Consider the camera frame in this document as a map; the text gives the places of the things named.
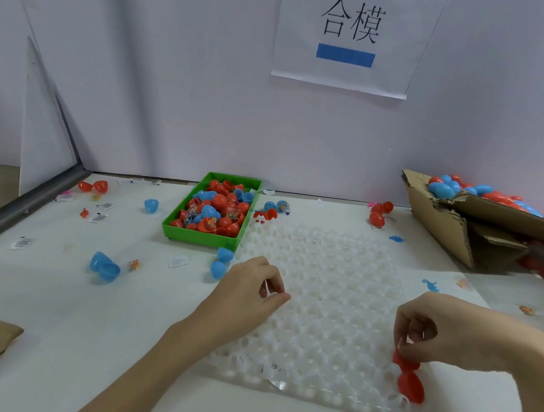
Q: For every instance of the grey metal rail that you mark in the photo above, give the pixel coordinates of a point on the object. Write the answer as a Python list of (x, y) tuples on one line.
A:
[(26, 204)]

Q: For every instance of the single blue egg half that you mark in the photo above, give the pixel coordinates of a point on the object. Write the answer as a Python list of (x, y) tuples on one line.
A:
[(151, 205)]

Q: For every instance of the small capsule cluster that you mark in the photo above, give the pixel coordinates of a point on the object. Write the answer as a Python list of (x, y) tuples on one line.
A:
[(272, 209)]

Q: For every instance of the person's right forearm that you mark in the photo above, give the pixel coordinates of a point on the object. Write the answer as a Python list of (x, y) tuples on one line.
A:
[(540, 381)]

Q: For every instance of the small blue toy piece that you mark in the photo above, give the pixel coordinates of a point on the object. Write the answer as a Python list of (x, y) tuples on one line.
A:
[(430, 285)]

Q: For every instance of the blue egg shell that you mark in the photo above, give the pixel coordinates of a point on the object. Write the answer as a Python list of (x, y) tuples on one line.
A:
[(105, 267)]

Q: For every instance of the pile of finished eggs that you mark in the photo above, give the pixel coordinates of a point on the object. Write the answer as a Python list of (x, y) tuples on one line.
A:
[(478, 190)]

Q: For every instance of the small orange toy piece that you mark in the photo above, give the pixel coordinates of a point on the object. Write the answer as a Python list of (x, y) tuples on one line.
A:
[(134, 265), (527, 309)]

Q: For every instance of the clear triangular panel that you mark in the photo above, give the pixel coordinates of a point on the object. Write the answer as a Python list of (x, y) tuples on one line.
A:
[(48, 128)]

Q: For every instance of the person's left forearm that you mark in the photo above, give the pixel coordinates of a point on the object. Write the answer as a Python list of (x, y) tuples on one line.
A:
[(149, 379)]

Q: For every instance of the white paper sign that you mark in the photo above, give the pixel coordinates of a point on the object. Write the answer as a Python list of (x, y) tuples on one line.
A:
[(403, 47)]

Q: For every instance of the green plastic tray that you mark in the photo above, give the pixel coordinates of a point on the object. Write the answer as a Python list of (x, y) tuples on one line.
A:
[(193, 239)]

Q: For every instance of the clear plastic egg tray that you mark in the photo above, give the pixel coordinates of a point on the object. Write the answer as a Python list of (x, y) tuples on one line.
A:
[(340, 298)]

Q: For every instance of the person's right hand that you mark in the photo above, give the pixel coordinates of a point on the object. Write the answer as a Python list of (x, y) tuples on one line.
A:
[(470, 337)]

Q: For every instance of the person's left hand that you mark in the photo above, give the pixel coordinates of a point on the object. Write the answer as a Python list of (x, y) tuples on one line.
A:
[(244, 298)]

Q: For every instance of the cardboard box of capsules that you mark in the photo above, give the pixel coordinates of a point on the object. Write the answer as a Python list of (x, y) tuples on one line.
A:
[(439, 221)]

